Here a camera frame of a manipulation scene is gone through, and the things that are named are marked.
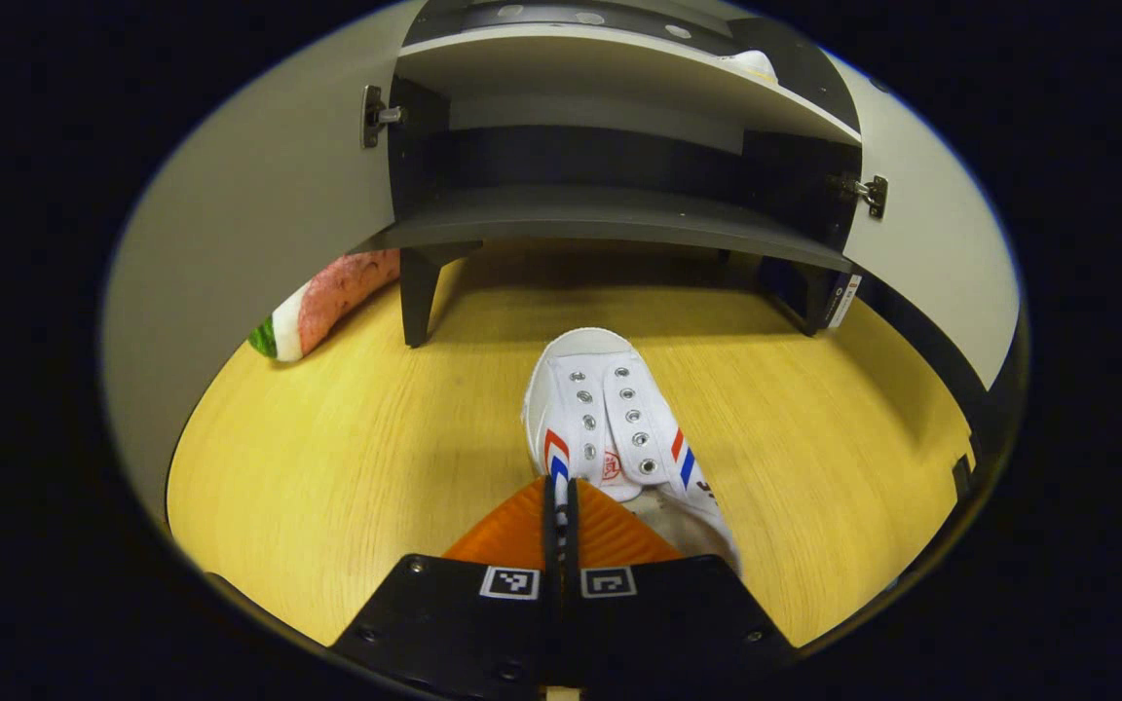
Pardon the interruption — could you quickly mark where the white canvas shoe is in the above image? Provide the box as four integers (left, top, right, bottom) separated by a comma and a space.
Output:
722, 49, 778, 84
522, 328, 742, 575

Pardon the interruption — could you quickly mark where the watermelon slice toy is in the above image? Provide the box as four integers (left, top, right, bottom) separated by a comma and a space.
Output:
249, 249, 402, 363

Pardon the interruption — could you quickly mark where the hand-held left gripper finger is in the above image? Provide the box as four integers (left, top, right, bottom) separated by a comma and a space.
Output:
327, 475, 564, 701
563, 477, 798, 701

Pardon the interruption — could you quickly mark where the white shoe cabinet door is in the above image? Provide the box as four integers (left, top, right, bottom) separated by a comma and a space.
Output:
101, 0, 426, 527
819, 49, 1022, 390

